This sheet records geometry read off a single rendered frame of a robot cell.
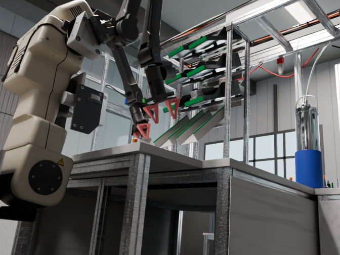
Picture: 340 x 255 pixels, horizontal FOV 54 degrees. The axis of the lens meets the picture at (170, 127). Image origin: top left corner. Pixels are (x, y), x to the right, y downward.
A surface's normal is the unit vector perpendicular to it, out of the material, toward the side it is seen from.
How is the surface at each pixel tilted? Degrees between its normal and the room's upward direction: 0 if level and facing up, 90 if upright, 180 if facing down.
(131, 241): 90
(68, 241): 90
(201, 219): 90
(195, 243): 90
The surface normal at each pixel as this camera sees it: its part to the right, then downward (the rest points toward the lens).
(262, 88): -0.71, -0.26
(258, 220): 0.72, -0.14
